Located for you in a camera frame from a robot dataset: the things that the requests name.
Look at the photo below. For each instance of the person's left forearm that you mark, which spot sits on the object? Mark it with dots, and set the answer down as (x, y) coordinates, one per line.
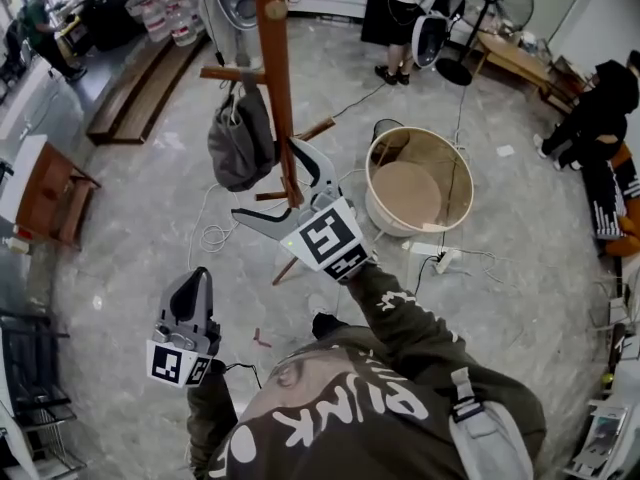
(210, 418)

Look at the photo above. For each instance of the small red floor scrap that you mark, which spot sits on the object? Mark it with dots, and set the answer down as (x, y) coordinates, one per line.
(262, 339)

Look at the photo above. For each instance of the black counter cabinet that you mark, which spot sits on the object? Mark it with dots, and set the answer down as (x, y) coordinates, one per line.
(110, 18)

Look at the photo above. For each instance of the long white counter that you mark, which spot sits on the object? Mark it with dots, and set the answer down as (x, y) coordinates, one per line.
(325, 5)

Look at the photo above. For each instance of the white plastic bottle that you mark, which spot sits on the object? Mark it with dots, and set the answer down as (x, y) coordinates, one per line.
(17, 244)

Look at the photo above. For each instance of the yellow ball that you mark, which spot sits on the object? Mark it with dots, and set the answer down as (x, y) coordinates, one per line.
(607, 379)

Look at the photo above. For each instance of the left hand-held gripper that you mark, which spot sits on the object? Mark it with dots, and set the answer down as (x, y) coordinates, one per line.
(177, 360)

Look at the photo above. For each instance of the wooden cabinet with white top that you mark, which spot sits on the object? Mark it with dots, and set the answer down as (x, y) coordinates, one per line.
(50, 193)

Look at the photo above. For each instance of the white storage box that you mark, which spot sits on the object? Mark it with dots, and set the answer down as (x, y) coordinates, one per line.
(607, 425)

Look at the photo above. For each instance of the orange sofa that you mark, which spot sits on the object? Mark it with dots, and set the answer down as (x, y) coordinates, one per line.
(627, 248)

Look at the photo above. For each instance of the person's black trouser leg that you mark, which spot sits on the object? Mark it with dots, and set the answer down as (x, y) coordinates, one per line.
(330, 325)

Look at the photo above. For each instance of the grey shoulder bag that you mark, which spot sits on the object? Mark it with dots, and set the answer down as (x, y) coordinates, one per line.
(492, 443)

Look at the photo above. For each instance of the wooden step platform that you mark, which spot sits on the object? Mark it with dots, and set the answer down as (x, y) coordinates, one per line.
(135, 98)

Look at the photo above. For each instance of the black white striped blanket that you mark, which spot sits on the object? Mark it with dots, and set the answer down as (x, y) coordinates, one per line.
(602, 203)

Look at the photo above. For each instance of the person's right forearm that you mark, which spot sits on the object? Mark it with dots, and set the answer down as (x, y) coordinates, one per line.
(395, 313)

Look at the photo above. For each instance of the brown wooden coat stand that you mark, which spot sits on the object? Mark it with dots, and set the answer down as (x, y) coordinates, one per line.
(272, 68)

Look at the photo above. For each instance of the cluster of clear water jugs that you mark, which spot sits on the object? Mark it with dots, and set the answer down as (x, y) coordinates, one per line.
(182, 30)

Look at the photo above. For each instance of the grey bag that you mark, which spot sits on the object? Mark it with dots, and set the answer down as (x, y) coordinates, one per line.
(240, 153)

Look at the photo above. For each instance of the white power strip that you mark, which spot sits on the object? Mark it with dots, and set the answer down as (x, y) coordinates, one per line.
(446, 262)

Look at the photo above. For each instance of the white flat board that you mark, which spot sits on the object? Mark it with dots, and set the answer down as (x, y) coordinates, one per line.
(425, 248)

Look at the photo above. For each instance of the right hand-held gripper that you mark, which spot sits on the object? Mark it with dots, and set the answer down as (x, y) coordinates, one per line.
(330, 240)

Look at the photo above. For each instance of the person's white shoe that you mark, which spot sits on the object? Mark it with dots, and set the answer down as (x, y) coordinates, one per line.
(320, 305)

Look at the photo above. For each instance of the low wooden table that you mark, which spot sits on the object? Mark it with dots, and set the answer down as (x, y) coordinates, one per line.
(510, 58)

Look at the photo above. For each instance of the person's olive printed shirt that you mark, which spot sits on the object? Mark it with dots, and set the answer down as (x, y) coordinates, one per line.
(350, 433)

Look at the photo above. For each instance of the round cream laundry basket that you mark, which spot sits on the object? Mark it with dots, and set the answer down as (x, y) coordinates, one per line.
(407, 193)

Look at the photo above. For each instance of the white paper sheet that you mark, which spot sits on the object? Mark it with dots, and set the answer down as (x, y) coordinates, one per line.
(506, 151)

